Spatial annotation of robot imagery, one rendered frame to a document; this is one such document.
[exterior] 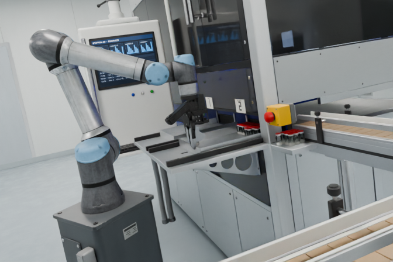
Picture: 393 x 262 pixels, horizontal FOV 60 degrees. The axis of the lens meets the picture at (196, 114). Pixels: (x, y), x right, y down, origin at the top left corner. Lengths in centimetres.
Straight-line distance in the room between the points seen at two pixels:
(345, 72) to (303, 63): 21
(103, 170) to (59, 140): 556
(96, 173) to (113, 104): 100
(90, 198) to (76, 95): 38
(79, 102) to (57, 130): 540
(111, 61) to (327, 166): 96
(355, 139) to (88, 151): 85
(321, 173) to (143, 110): 116
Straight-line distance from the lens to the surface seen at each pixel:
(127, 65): 114
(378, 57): 168
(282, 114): 124
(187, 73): 126
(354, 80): 158
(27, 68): 670
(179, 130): 186
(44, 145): 676
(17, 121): 673
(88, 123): 132
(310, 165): 147
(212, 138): 156
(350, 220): 56
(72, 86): 132
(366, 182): 170
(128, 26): 218
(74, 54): 118
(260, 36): 130
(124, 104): 214
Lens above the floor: 121
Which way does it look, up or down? 8 degrees down
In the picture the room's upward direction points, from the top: 9 degrees counter-clockwise
